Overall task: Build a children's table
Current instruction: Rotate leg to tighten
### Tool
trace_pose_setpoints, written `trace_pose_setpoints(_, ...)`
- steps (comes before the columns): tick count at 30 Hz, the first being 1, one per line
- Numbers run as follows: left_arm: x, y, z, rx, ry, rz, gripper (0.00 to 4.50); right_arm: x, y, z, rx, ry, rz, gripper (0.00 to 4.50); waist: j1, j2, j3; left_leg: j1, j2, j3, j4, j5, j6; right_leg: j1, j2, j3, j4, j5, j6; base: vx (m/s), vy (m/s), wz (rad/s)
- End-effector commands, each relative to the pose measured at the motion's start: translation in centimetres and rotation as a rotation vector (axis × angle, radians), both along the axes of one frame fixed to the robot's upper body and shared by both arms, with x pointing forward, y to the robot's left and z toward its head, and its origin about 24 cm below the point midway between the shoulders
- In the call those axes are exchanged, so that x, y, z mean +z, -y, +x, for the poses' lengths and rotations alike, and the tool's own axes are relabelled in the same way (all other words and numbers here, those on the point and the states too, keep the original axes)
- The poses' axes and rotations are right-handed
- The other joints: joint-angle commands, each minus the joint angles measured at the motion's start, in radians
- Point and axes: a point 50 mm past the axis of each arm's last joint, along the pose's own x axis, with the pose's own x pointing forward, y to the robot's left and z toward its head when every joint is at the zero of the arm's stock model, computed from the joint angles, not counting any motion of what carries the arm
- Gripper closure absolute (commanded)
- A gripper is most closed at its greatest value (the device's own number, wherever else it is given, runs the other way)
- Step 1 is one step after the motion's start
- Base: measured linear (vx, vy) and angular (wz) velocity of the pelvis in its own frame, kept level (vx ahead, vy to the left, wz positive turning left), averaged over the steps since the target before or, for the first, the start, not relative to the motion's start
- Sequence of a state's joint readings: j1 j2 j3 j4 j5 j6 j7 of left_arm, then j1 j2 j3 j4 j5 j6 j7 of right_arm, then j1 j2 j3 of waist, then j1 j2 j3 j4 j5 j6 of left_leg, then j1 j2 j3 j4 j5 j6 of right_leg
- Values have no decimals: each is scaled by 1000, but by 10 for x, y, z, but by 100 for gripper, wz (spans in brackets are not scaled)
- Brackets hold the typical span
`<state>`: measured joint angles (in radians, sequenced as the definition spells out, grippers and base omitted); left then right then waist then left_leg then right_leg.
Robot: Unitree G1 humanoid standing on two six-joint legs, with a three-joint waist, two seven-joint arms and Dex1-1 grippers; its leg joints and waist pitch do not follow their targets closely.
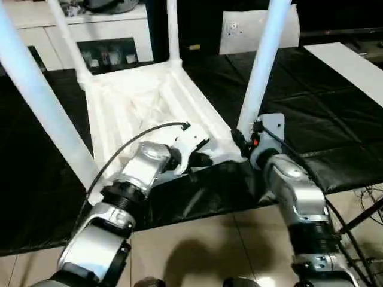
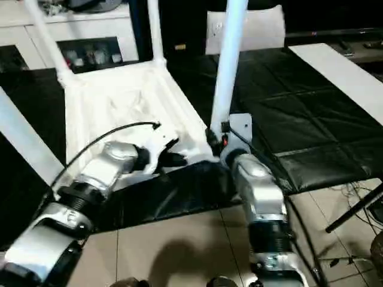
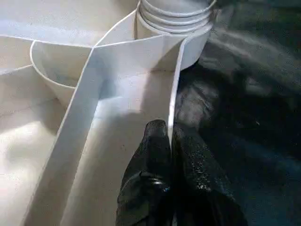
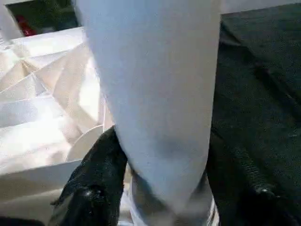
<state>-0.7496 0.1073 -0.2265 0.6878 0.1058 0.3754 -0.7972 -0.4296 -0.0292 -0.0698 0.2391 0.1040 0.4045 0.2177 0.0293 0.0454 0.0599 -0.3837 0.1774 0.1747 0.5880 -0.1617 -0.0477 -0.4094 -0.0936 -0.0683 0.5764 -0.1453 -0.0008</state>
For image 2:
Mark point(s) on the white plastic table top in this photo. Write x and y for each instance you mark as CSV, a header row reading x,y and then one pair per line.
x,y
131,107

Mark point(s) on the white plastic table leg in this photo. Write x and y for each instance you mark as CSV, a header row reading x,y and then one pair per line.
x,y
155,33
51,42
27,137
230,60

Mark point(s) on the small yellow label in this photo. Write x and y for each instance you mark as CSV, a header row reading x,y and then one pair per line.
x,y
180,46

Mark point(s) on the white plastic bag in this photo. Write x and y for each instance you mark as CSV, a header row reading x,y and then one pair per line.
x,y
257,30

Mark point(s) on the black cabinet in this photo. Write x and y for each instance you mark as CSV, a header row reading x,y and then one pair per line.
x,y
179,24

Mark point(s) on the black robot left foot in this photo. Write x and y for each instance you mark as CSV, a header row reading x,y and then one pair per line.
x,y
128,283

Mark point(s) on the black robot foot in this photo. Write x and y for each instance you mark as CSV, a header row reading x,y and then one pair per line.
x,y
128,283
222,281

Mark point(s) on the black robot right foot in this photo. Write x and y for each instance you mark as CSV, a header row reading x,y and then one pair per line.
x,y
222,281

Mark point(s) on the red bottle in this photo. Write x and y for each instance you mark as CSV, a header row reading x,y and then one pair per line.
x,y
70,60

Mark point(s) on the white side table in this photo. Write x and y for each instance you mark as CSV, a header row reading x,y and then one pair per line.
x,y
347,75

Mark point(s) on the black work table foot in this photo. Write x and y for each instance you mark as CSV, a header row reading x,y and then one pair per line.
x,y
356,209

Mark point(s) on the black bar with red mark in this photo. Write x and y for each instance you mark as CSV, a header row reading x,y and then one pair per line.
x,y
335,33

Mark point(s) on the white cabinet with glass doors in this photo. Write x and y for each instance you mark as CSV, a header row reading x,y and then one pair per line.
x,y
66,33

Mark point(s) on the black rice cooker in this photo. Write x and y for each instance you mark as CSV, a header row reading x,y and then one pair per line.
x,y
96,5

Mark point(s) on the dark tangled clutter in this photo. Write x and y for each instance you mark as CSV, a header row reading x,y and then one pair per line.
x,y
54,7

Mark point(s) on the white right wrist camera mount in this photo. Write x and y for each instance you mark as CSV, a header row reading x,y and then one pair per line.
x,y
239,128

